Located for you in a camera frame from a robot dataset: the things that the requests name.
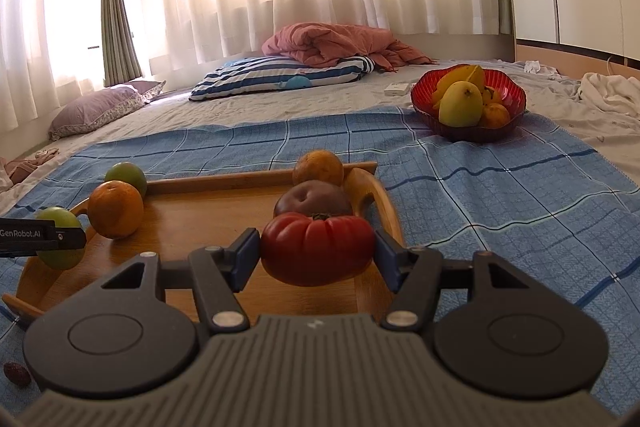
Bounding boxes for green apple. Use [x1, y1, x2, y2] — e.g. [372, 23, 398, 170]
[37, 206, 85, 270]
[103, 161, 148, 197]

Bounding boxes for red heirloom tomato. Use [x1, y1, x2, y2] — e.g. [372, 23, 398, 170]
[260, 212, 376, 287]

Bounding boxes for large orange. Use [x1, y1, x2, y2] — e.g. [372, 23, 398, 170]
[87, 180, 144, 239]

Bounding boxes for dark purple plum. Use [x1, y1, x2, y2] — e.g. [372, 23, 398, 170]
[273, 180, 352, 217]

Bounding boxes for dried red date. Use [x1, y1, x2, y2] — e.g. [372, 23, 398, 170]
[2, 362, 32, 389]

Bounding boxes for small rough orange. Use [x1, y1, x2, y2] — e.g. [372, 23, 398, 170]
[292, 150, 344, 186]

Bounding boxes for pink clothing pile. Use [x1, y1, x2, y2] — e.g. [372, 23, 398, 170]
[0, 148, 58, 192]

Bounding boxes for wooden serving tray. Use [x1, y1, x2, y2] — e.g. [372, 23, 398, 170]
[2, 170, 392, 321]

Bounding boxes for purple pillow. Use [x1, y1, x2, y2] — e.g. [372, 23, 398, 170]
[48, 80, 165, 141]

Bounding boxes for blue checkered blanket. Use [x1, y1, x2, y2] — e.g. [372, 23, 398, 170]
[1, 107, 639, 414]

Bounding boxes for yellow green mango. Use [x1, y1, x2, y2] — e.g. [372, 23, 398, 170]
[438, 81, 483, 128]

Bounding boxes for small orange in bowl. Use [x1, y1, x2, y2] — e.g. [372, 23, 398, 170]
[478, 102, 511, 129]

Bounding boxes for white remote box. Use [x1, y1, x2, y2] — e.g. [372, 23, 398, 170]
[384, 82, 414, 96]

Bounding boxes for blue white striped pillow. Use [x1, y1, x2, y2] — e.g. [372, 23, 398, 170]
[189, 55, 375, 102]

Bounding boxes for red plastic fruit bowl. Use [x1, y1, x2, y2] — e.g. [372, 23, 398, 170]
[411, 64, 526, 143]

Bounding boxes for yellow starfruit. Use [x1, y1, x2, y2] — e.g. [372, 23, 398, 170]
[432, 64, 485, 105]

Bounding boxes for grey bed sheet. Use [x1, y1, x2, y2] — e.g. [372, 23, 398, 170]
[1, 61, 639, 213]

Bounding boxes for pink crumpled quilt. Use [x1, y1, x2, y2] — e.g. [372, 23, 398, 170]
[262, 22, 434, 72]

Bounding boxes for white crumpled cloth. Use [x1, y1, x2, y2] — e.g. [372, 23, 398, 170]
[578, 72, 640, 119]

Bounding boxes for white cable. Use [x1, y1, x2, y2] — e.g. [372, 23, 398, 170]
[605, 54, 640, 76]

